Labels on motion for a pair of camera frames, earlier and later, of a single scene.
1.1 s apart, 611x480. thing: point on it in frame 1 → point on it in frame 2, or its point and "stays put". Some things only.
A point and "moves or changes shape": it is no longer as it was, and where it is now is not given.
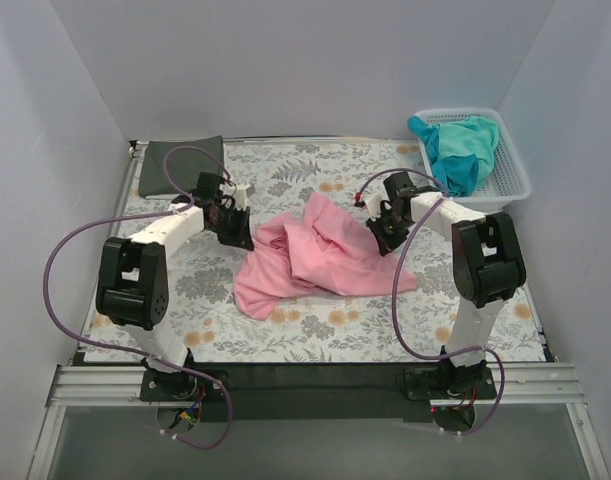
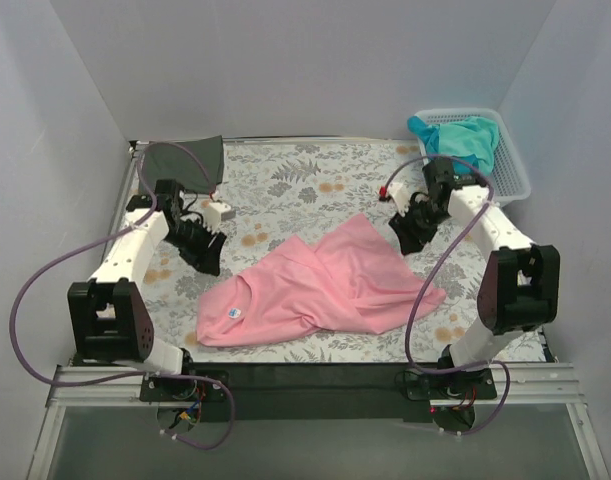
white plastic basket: x=506 y=181 stays put
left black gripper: x=236 y=226 → x=196 y=241
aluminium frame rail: x=516 y=383 stays put
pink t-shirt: x=322 y=245 moves or changes shape
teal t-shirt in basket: x=462 y=150 stays put
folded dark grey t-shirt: x=171 y=168 stays put
